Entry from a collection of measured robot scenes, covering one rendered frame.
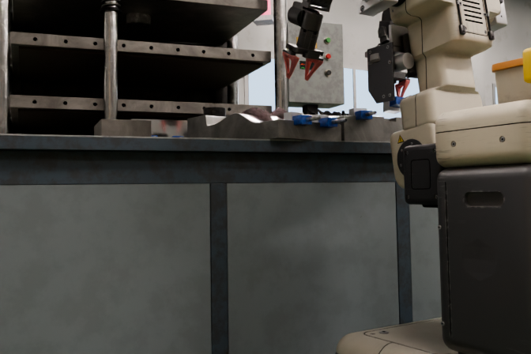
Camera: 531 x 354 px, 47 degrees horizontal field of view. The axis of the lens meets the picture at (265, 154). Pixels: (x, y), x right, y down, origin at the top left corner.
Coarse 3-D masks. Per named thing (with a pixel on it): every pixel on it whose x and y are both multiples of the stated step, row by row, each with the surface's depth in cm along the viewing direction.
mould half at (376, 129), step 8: (352, 120) 199; (360, 120) 200; (368, 120) 202; (376, 120) 203; (400, 120) 206; (344, 128) 198; (352, 128) 199; (360, 128) 200; (368, 128) 201; (376, 128) 202; (384, 128) 204; (392, 128) 205; (400, 128) 206; (344, 136) 198; (352, 136) 199; (360, 136) 200; (368, 136) 201; (376, 136) 202; (384, 136) 203
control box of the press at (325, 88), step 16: (288, 32) 290; (320, 32) 296; (336, 32) 299; (320, 48) 295; (336, 48) 299; (304, 64) 292; (336, 64) 298; (288, 80) 288; (304, 80) 291; (320, 80) 294; (336, 80) 297; (288, 96) 288; (304, 96) 290; (320, 96) 294; (336, 96) 297; (304, 112) 299
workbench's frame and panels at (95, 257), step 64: (0, 192) 157; (64, 192) 163; (128, 192) 169; (192, 192) 176; (256, 192) 183; (320, 192) 191; (384, 192) 200; (0, 256) 156; (64, 256) 162; (128, 256) 168; (192, 256) 175; (256, 256) 182; (320, 256) 190; (384, 256) 198; (0, 320) 155; (64, 320) 161; (128, 320) 167; (192, 320) 174; (256, 320) 181; (320, 320) 188; (384, 320) 197
